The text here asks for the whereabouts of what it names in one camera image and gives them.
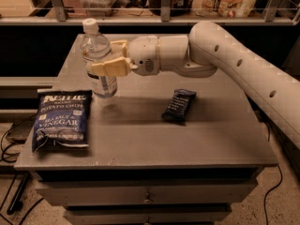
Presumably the grey drawer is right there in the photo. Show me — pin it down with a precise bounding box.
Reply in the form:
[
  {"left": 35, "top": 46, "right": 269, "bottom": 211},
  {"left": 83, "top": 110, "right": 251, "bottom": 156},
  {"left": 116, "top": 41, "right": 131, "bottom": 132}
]
[
  {"left": 64, "top": 205, "right": 232, "bottom": 225},
  {"left": 36, "top": 179, "right": 257, "bottom": 207}
]

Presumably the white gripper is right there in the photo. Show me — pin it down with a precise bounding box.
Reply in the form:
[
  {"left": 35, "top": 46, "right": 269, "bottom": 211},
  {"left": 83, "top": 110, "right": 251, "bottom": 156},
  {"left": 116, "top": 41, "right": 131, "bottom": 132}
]
[{"left": 91, "top": 36, "right": 159, "bottom": 77}]

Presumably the dark blue snack bar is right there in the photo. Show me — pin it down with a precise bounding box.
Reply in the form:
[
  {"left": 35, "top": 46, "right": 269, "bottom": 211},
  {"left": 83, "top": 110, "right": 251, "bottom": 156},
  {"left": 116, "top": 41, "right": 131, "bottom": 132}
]
[{"left": 161, "top": 89, "right": 197, "bottom": 123}]

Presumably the colourful snack bag on shelf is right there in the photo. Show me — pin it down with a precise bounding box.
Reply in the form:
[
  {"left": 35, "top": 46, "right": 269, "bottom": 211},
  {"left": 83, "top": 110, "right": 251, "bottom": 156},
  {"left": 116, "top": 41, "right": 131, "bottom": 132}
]
[{"left": 196, "top": 0, "right": 257, "bottom": 18}]

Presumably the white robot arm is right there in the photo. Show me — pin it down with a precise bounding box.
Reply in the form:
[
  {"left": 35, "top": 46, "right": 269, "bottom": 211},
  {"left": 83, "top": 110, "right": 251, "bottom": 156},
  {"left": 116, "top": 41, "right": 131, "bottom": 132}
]
[{"left": 91, "top": 22, "right": 300, "bottom": 147}]

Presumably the blue Kettle chip bag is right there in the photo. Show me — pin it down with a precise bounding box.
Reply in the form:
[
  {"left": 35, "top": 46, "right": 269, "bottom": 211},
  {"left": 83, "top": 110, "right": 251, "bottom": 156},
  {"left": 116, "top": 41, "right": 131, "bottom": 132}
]
[{"left": 32, "top": 90, "right": 92, "bottom": 153}]

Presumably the black cables left floor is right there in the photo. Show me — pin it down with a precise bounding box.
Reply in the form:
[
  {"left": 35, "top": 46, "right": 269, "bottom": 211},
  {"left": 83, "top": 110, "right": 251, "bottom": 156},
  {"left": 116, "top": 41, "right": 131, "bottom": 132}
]
[{"left": 0, "top": 114, "right": 45, "bottom": 225}]

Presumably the clear plastic container on shelf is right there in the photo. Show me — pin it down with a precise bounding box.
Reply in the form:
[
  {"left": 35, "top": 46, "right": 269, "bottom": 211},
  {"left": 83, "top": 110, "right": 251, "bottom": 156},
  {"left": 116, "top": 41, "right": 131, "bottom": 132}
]
[{"left": 81, "top": 0, "right": 116, "bottom": 17}]

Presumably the grey lower drawer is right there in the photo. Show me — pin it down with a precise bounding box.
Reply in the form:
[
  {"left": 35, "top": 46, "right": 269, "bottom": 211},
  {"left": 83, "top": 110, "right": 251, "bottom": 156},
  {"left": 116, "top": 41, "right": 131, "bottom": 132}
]
[{"left": 64, "top": 205, "right": 232, "bottom": 225}]

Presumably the black cable right floor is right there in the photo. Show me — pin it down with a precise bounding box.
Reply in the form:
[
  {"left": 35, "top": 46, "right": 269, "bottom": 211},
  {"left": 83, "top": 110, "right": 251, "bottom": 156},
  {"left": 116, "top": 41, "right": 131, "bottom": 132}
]
[{"left": 262, "top": 164, "right": 283, "bottom": 225}]

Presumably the clear plastic water bottle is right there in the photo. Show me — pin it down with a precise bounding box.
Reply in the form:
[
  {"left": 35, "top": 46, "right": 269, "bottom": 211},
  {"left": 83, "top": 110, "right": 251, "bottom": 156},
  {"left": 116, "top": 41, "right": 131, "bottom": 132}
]
[{"left": 81, "top": 18, "right": 117, "bottom": 98}]

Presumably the grey upper drawer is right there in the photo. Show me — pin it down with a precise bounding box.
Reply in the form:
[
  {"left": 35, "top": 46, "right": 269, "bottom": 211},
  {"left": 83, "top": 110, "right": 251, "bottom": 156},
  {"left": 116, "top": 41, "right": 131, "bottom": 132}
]
[{"left": 36, "top": 179, "right": 257, "bottom": 207}]

